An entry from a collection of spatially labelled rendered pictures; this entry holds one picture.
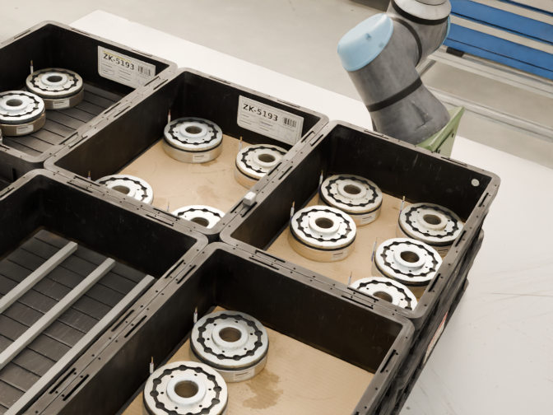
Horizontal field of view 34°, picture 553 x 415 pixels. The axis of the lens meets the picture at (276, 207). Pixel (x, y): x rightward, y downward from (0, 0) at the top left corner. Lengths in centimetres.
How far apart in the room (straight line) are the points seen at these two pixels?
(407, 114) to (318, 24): 245
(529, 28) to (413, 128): 158
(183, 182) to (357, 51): 41
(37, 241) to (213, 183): 31
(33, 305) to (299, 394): 38
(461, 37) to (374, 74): 165
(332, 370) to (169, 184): 47
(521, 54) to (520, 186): 141
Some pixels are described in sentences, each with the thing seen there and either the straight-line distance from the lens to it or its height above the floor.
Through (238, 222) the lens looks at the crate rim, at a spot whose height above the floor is 93.
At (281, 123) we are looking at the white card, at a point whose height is 89.
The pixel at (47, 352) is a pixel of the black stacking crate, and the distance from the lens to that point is 123.
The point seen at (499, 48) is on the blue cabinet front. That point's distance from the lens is 329.
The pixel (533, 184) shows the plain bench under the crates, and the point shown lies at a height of 70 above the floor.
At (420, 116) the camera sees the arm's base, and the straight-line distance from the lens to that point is 171.
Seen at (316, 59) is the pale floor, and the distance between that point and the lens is 381.
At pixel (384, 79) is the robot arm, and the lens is 169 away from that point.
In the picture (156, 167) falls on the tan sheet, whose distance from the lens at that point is 155.
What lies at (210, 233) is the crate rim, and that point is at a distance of 125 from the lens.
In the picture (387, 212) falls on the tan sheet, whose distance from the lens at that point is 151.
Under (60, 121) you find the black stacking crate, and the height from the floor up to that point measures 83.
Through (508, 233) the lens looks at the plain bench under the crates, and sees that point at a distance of 177.
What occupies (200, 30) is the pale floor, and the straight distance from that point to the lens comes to 395.
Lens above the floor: 170
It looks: 36 degrees down
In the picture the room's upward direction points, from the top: 7 degrees clockwise
